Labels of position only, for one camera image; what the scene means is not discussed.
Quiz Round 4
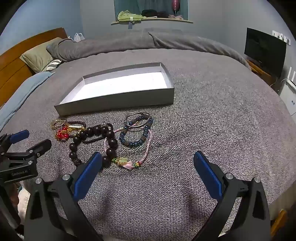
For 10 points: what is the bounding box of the wooden headboard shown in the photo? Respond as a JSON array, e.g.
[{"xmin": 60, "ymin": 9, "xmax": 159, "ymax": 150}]
[{"xmin": 0, "ymin": 27, "xmax": 68, "ymax": 107}]

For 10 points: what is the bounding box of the white router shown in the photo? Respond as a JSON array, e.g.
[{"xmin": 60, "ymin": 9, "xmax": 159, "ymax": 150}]
[{"xmin": 285, "ymin": 67, "xmax": 296, "ymax": 87}]

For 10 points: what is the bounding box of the gold ring hair clip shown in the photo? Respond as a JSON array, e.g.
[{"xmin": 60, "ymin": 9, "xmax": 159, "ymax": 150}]
[{"xmin": 51, "ymin": 118, "xmax": 67, "ymax": 129}]

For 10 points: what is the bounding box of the grey cardboard box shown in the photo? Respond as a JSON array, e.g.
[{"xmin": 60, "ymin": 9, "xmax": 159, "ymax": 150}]
[{"xmin": 54, "ymin": 62, "xmax": 174, "ymax": 116}]

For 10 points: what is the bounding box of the black cloth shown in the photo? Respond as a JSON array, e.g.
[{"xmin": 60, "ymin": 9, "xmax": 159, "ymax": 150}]
[{"xmin": 141, "ymin": 9, "xmax": 168, "ymax": 18}]

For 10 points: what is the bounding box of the teal curtain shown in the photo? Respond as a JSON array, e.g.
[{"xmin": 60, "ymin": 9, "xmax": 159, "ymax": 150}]
[{"xmin": 114, "ymin": 0, "xmax": 171, "ymax": 16}]

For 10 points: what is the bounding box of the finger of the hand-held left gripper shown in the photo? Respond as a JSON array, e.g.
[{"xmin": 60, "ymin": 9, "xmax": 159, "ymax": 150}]
[
  {"xmin": 5, "ymin": 139, "xmax": 52, "ymax": 163},
  {"xmin": 0, "ymin": 130, "xmax": 30, "ymax": 151}
]

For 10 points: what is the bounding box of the large dark wooden bead bracelet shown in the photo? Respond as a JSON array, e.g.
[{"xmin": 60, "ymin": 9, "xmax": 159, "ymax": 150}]
[{"xmin": 69, "ymin": 123, "xmax": 119, "ymax": 168}]

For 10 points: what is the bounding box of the striped pillow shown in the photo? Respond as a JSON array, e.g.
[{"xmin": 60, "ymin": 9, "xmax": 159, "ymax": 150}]
[{"xmin": 42, "ymin": 59, "xmax": 63, "ymax": 72}]

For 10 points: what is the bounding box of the rolled grey duvet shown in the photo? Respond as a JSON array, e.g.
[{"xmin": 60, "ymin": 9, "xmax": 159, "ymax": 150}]
[{"xmin": 46, "ymin": 31, "xmax": 252, "ymax": 70}]

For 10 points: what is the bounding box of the red bead hair ornament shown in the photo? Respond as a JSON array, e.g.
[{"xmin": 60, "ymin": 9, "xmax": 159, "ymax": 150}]
[{"xmin": 55, "ymin": 128, "xmax": 70, "ymax": 142}]

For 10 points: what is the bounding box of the olive pillow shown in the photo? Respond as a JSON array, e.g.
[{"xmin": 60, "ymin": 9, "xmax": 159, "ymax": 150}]
[{"xmin": 20, "ymin": 37, "xmax": 64, "ymax": 73}]

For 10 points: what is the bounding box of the blue bead bracelet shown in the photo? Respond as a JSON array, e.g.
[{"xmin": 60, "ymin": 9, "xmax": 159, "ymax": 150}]
[{"xmin": 119, "ymin": 117, "xmax": 154, "ymax": 147}]

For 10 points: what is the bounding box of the black elastic hair tie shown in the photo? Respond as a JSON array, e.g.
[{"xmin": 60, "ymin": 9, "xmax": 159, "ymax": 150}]
[{"xmin": 79, "ymin": 135, "xmax": 109, "ymax": 144}]

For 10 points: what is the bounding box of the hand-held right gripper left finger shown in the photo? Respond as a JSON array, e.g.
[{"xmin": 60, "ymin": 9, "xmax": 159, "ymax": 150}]
[{"xmin": 23, "ymin": 152, "xmax": 103, "ymax": 241}]

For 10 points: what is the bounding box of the light blue blanket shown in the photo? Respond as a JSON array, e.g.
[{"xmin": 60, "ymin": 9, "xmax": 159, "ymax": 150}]
[{"xmin": 0, "ymin": 71, "xmax": 56, "ymax": 132}]

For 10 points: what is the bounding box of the green cloth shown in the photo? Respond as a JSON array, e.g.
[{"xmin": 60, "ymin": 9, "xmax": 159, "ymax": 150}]
[{"xmin": 117, "ymin": 10, "xmax": 144, "ymax": 22}]

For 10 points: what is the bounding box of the pink glass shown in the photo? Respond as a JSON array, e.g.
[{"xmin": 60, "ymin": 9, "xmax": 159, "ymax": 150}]
[{"xmin": 171, "ymin": 0, "xmax": 182, "ymax": 16}]

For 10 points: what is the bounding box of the white cabinet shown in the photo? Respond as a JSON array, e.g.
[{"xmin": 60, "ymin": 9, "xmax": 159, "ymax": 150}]
[{"xmin": 279, "ymin": 82, "xmax": 296, "ymax": 116}]

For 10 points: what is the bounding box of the person's left forearm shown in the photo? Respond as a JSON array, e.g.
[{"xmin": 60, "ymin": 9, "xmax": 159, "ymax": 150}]
[{"xmin": 9, "ymin": 182, "xmax": 31, "ymax": 234}]

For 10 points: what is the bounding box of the small dark bead bracelet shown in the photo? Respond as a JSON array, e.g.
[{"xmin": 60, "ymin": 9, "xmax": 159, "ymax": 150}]
[{"xmin": 65, "ymin": 120, "xmax": 87, "ymax": 131}]

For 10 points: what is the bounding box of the silver bangle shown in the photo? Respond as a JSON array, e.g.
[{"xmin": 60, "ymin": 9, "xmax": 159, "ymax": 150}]
[
  {"xmin": 124, "ymin": 118, "xmax": 149, "ymax": 129},
  {"xmin": 125, "ymin": 111, "xmax": 151, "ymax": 124}
]

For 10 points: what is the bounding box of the black monitor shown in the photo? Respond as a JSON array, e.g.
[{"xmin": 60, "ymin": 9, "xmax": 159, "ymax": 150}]
[{"xmin": 244, "ymin": 27, "xmax": 287, "ymax": 78}]

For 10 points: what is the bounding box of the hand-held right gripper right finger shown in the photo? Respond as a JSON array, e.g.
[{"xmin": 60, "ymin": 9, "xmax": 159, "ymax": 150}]
[{"xmin": 192, "ymin": 151, "xmax": 272, "ymax": 241}]

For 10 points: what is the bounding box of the wooden bed frame corner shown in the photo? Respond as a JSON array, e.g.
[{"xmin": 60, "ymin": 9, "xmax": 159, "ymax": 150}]
[{"xmin": 269, "ymin": 209, "xmax": 288, "ymax": 239}]

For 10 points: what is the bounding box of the pink cord bracelet with pendant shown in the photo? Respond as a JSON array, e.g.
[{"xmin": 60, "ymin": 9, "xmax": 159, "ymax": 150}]
[{"xmin": 104, "ymin": 128, "xmax": 153, "ymax": 171}]

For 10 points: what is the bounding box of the wooden monitor stand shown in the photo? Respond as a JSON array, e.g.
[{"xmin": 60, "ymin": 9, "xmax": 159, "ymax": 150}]
[{"xmin": 245, "ymin": 59, "xmax": 277, "ymax": 86}]

